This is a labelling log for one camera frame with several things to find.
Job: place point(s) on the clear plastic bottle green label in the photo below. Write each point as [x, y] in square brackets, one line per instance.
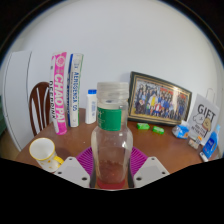
[111, 146]

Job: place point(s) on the framed group photo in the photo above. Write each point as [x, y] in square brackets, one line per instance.
[160, 100]

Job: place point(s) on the small snack packet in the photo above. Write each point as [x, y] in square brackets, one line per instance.
[193, 142]

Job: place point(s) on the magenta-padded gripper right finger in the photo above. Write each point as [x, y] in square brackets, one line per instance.
[151, 170]

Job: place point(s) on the white refrigerator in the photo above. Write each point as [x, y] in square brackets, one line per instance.
[16, 100]

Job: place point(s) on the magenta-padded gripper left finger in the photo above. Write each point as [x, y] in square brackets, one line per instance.
[71, 170]

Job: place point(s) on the green crate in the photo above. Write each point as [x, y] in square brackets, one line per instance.
[2, 116]

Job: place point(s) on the dark wooden chair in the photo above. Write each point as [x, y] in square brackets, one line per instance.
[33, 106]

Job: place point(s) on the blue detergent bottle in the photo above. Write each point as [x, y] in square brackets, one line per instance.
[211, 145]

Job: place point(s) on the white lotion bottle blue cap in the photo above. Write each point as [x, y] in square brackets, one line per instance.
[90, 110]

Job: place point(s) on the white paper gift bag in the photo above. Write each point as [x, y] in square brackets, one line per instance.
[205, 116]

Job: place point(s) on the white blue shuttlecock tube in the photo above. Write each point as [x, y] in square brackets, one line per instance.
[75, 93]

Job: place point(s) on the white handheld thermometer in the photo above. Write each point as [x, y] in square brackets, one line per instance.
[203, 156]

